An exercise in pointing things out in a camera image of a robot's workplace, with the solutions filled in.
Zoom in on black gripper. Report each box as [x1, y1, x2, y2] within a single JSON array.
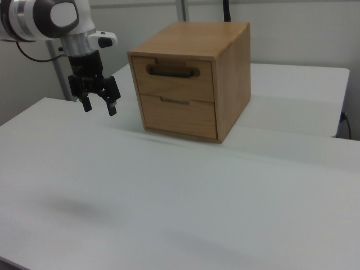
[[68, 51, 122, 117]]

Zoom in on wooden drawer with slot handle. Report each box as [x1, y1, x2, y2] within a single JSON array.
[[131, 56, 215, 104]]

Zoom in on wooden two-drawer cabinet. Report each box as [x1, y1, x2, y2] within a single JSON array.
[[127, 21, 251, 145]]

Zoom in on black background pole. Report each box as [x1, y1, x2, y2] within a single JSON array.
[[223, 0, 233, 23]]

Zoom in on slanted aluminium frame post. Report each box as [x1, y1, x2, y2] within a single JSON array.
[[46, 40, 71, 102]]

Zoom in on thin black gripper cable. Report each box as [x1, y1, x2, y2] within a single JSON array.
[[15, 41, 70, 63]]

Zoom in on vertical aluminium frame post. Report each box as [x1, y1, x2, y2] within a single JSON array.
[[176, 0, 187, 23]]

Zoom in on black wall cable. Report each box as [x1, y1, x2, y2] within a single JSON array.
[[339, 111, 353, 140]]

